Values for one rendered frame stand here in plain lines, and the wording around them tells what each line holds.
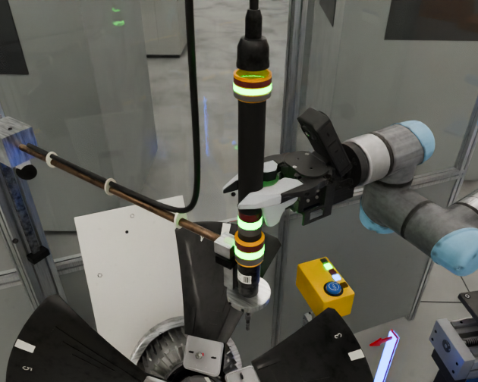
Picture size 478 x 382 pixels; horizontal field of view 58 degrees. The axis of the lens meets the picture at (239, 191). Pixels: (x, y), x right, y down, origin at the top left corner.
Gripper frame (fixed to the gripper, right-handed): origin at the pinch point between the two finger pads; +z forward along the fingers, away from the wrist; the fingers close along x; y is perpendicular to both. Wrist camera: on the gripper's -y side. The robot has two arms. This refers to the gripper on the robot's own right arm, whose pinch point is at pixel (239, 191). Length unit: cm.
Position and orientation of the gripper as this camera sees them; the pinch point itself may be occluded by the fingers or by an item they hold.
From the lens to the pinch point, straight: 56.5
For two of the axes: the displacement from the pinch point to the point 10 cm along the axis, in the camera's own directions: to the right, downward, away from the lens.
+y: 0.1, 8.2, 5.7
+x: -5.1, -4.9, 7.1
